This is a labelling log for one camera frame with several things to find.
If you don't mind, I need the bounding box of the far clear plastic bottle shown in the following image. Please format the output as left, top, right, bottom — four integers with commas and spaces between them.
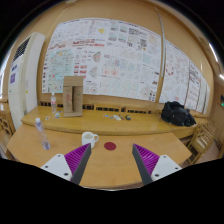
51, 93, 57, 113

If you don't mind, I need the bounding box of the wooden chair left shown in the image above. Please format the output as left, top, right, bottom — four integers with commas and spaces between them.
0, 111, 15, 136

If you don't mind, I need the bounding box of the wooden chair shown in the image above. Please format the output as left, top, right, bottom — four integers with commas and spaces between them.
187, 123, 217, 165
0, 111, 15, 136

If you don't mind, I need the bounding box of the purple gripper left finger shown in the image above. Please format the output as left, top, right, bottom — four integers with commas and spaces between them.
42, 143, 91, 184

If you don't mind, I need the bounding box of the dark red round coaster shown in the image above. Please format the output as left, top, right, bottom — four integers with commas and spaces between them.
104, 142, 116, 151

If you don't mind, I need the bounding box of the large poster wall display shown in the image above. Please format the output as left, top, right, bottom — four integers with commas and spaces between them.
42, 18, 161, 102

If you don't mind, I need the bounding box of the right poster wall display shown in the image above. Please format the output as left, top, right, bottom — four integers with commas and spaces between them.
159, 41, 210, 114

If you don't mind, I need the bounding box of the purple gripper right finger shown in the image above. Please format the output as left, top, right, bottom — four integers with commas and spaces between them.
132, 144, 181, 185

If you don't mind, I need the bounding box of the small white card on table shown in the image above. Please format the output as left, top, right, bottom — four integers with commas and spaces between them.
113, 115, 121, 120

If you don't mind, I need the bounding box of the white ceramic mug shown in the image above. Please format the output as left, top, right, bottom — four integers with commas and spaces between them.
82, 132, 99, 147

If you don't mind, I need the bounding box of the clear plastic water bottle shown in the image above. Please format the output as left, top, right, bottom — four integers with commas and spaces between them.
35, 118, 50, 150

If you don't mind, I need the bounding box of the wooden chair right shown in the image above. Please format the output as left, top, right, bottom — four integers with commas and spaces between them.
187, 123, 217, 165

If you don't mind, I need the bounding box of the brown cardboard box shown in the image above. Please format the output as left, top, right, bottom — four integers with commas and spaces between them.
63, 76, 83, 117

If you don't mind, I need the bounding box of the white standing air conditioner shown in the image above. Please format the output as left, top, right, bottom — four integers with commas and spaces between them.
8, 32, 45, 129

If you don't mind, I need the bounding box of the black backpack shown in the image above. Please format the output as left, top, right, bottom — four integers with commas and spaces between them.
161, 101, 196, 127

